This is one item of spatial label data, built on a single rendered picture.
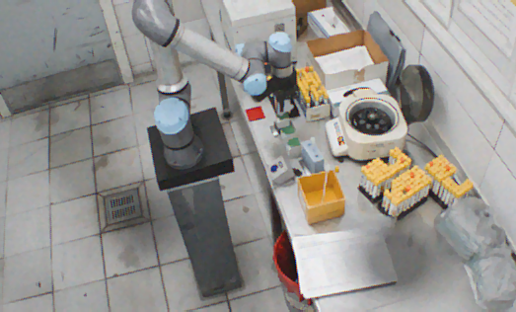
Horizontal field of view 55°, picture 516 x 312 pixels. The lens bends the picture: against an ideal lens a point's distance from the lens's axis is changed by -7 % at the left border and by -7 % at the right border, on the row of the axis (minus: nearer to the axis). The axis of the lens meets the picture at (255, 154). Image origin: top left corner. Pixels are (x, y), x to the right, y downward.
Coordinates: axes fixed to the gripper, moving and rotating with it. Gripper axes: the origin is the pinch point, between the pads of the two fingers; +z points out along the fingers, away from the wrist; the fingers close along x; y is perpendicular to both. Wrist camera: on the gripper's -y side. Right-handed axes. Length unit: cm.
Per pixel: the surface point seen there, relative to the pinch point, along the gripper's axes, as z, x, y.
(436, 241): 9, -67, 32
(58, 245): 97, 44, -120
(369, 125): -1.3, -19.5, 28.6
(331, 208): 3.2, -45.6, 2.5
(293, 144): 2.8, -14.4, 0.5
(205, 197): 19.2, -13.7, -35.2
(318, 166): 2.7, -27.4, 4.9
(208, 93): 97, 132, -8
